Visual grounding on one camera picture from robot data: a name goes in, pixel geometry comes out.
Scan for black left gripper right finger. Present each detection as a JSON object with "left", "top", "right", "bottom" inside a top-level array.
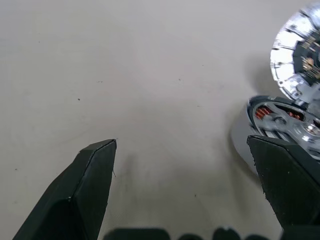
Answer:
[{"left": 246, "top": 134, "right": 320, "bottom": 233}]

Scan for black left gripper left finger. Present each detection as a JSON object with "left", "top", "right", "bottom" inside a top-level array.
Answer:
[{"left": 12, "top": 138, "right": 117, "bottom": 240}]

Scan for spoked rotor with black rim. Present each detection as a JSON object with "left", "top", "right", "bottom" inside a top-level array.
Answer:
[{"left": 251, "top": 101, "right": 320, "bottom": 160}]

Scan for silver motor rotor disc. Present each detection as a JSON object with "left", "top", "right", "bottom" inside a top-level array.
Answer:
[{"left": 269, "top": 1, "right": 320, "bottom": 106}]

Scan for silver motor housing copper windings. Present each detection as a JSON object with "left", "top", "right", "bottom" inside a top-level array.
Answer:
[{"left": 229, "top": 94, "right": 320, "bottom": 176}]

